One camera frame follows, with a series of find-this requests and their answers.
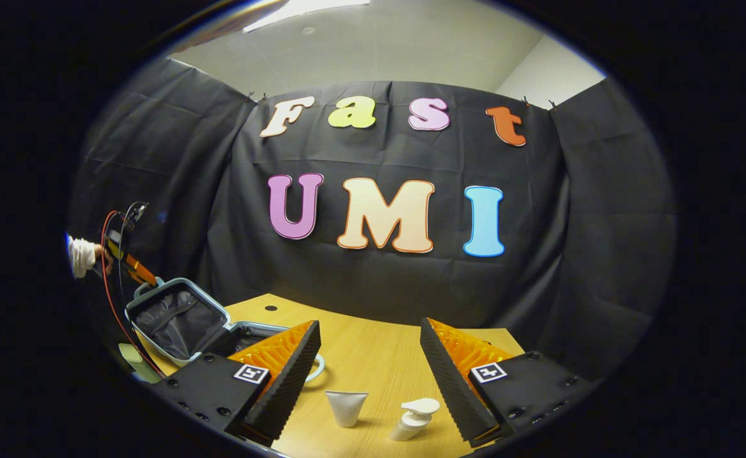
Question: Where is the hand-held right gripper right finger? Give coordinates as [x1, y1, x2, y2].
[420, 318, 603, 449]

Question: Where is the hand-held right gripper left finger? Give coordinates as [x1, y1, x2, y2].
[153, 320, 321, 447]

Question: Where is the white pump bottle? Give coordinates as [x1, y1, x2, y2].
[389, 398, 441, 442]

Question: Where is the light blue suitcase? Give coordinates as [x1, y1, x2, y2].
[125, 277, 327, 384]

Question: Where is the white squeeze tube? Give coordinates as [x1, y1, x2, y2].
[325, 391, 369, 428]

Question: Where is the black backdrop cloth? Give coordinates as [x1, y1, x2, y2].
[67, 57, 677, 382]

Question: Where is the red cable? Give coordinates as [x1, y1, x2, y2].
[101, 210, 165, 377]

